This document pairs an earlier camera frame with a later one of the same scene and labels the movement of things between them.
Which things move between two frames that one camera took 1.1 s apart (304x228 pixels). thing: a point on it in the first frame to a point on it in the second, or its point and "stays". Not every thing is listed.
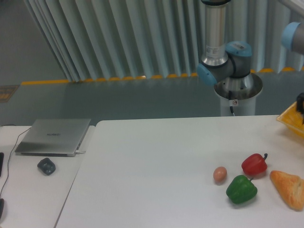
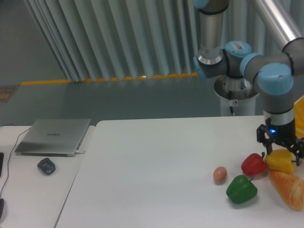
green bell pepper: x=241 y=190 stays
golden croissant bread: x=291 y=187 stays
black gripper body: x=300 y=104 to x=284 y=133
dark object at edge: x=2 y=206 stays
